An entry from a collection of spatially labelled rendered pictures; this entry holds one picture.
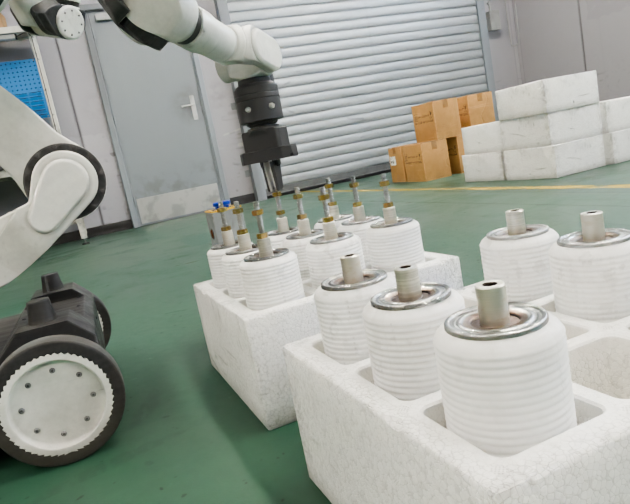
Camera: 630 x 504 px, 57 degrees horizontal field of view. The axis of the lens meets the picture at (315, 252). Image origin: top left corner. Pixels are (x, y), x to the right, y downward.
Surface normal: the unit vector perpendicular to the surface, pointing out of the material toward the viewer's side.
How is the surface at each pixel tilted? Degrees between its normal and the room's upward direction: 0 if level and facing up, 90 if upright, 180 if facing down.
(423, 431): 0
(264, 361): 90
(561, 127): 90
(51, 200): 90
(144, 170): 90
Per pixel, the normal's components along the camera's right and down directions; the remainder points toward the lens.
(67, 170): 0.36, 0.09
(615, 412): -0.19, -0.97
